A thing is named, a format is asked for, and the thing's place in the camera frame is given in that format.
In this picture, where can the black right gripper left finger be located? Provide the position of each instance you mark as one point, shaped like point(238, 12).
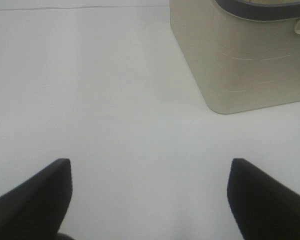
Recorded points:
point(35, 209)

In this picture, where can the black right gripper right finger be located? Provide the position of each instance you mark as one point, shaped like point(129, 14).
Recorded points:
point(263, 208)

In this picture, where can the beige storage bin grey rim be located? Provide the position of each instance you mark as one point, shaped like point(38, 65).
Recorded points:
point(243, 54)

